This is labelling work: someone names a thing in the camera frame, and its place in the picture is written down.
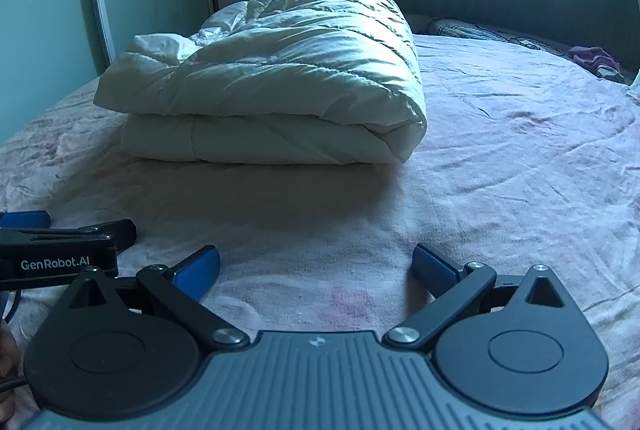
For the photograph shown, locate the white hooded puffer jacket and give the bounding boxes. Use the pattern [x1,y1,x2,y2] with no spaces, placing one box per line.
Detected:
[94,0,429,166]

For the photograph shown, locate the bed with pink sheet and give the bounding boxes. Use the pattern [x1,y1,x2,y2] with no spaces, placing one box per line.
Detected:
[0,30,640,430]

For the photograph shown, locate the purple cloth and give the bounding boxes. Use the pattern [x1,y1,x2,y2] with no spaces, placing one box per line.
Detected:
[567,44,624,79]

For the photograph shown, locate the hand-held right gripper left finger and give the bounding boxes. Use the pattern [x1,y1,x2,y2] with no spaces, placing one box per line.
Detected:
[67,244,251,354]

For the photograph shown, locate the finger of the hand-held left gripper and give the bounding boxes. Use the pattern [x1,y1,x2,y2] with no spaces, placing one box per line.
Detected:
[0,219,138,257]
[0,209,52,230]

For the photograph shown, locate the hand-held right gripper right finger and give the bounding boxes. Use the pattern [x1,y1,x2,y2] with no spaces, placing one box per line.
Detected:
[382,243,569,353]

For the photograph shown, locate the person's left hand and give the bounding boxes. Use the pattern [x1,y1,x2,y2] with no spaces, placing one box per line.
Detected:
[0,319,25,423]

